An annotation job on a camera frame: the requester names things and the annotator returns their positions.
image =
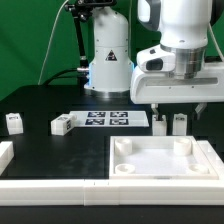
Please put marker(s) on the white U-shaped obstacle fence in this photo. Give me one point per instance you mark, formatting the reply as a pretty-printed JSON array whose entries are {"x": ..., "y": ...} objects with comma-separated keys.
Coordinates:
[{"x": 114, "y": 191}]

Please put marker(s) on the black camera stand pole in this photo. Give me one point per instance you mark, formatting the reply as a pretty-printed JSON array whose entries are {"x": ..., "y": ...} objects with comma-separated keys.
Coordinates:
[{"x": 81, "y": 11}]

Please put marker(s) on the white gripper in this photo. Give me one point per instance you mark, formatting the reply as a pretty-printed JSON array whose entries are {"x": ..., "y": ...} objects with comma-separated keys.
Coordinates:
[{"x": 168, "y": 75}]

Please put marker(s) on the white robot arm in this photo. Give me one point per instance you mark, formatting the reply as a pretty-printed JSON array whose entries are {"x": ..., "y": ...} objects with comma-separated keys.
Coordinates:
[{"x": 183, "y": 24}]

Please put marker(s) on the white fiducial marker sheet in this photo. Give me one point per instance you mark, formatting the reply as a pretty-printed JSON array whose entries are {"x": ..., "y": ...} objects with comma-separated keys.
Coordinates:
[{"x": 111, "y": 118}]

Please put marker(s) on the white square tabletop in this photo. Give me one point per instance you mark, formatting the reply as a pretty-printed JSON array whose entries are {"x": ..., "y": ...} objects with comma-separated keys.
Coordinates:
[{"x": 161, "y": 157}]

